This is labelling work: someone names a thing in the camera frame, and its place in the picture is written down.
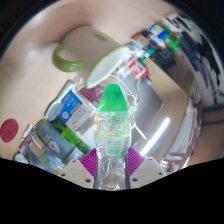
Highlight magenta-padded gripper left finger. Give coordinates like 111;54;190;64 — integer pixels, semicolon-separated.
59;148;99;189

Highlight green plastic bottle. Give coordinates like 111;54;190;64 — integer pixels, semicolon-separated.
159;23;183;51

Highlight white bottle with red label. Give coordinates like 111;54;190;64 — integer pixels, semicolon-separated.
128;56;150;80

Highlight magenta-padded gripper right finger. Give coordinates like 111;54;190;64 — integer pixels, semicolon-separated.
125;147;167;190

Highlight dark hanging clothing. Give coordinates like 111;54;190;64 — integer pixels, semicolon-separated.
184;18;224;104

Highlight magenta packet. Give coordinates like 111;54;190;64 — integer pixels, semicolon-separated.
78;84;106;106

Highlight flat round red coaster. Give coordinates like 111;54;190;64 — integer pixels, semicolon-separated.
0;118;20;144

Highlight blue and white carton box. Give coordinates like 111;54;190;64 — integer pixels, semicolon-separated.
59;90;96;132

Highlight clear bottle with green cap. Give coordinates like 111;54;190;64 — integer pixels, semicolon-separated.
93;83;132;191

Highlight white cable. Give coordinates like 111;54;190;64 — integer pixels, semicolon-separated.
111;74;148;141

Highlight under-shelf light bar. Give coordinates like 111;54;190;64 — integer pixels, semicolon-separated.
139;117;171;156

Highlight white mug with green handle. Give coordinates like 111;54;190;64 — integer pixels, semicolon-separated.
52;25;133;90

